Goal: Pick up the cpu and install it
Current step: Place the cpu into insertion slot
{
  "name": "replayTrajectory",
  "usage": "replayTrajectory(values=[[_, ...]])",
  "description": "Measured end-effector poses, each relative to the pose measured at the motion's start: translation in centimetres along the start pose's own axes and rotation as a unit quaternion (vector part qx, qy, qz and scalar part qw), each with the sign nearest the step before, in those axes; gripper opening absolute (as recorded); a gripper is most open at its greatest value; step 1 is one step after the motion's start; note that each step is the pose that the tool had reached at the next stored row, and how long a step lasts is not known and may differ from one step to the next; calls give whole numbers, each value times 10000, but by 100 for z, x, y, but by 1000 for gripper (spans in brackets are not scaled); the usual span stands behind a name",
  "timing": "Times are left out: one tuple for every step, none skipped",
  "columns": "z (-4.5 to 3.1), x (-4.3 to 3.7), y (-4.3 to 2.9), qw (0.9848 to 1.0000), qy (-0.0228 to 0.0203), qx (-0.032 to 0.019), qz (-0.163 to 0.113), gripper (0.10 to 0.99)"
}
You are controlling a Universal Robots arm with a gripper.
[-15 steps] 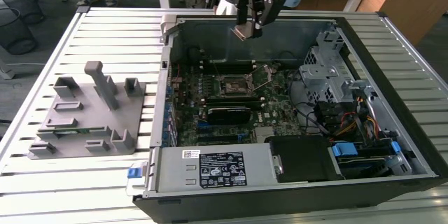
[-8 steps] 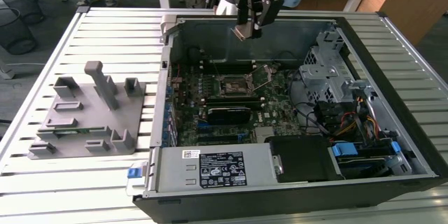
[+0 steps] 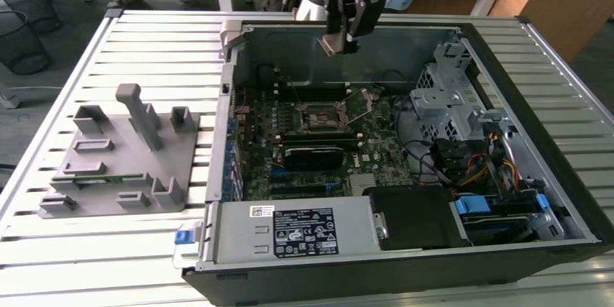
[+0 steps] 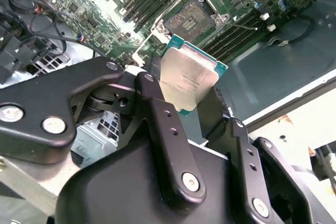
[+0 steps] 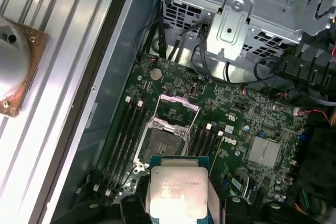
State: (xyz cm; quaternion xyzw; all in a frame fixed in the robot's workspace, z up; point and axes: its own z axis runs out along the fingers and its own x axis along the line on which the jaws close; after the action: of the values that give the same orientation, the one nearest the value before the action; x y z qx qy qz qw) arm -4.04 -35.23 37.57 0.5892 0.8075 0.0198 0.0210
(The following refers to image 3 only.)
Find silver chipset heatsink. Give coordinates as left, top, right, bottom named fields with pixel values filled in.
left=349, top=173, right=378, bottom=196

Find grey plastic parts rack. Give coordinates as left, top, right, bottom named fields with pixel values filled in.
left=38, top=83, right=204, bottom=220

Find silver disk bay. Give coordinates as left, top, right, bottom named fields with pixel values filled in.
left=450, top=188, right=571, bottom=247

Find metal socket cover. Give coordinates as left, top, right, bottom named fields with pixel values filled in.
left=344, top=87, right=381, bottom=124

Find black plastic air shroud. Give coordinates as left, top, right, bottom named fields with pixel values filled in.
left=362, top=184, right=473, bottom=252

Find wooden cabinet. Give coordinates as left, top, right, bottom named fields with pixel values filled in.
left=490, top=0, right=614, bottom=63

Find silver power supply black label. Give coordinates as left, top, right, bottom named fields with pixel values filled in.
left=200, top=197, right=388, bottom=265

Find black PC case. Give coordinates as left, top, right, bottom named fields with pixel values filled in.
left=170, top=15, right=614, bottom=307

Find black expansion slot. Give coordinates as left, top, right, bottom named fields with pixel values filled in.
left=272, top=183, right=337, bottom=200

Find grey furniture foot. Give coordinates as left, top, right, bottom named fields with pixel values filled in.
left=0, top=78, right=23, bottom=109

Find blue case release latch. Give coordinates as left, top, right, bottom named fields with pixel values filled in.
left=175, top=230, right=198, bottom=247

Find black mesh waste bin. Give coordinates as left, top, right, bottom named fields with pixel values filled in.
left=0, top=0, right=63, bottom=35
left=0, top=10, right=53, bottom=76

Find green RAM stick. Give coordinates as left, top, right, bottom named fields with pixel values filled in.
left=71, top=174, right=146, bottom=185

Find yellow red power wires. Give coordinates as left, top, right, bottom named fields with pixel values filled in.
left=453, top=132, right=523, bottom=193

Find CPU socket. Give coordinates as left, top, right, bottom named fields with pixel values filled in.
left=297, top=101, right=350, bottom=134

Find black graphics card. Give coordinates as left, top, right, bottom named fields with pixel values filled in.
left=282, top=144, right=348, bottom=173

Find silver CPU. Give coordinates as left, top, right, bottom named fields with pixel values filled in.
left=318, top=32, right=348, bottom=58

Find silver drive cage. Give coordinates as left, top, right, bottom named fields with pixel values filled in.
left=410, top=42, right=489, bottom=142

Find hard disk in blue carrier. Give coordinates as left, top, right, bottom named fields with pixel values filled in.
left=452, top=193, right=552, bottom=245

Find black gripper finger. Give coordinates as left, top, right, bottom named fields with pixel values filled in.
left=344, top=0, right=386, bottom=55
left=326, top=0, right=354, bottom=35

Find green motherboard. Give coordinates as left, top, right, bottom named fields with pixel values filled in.
left=233, top=86, right=416, bottom=203

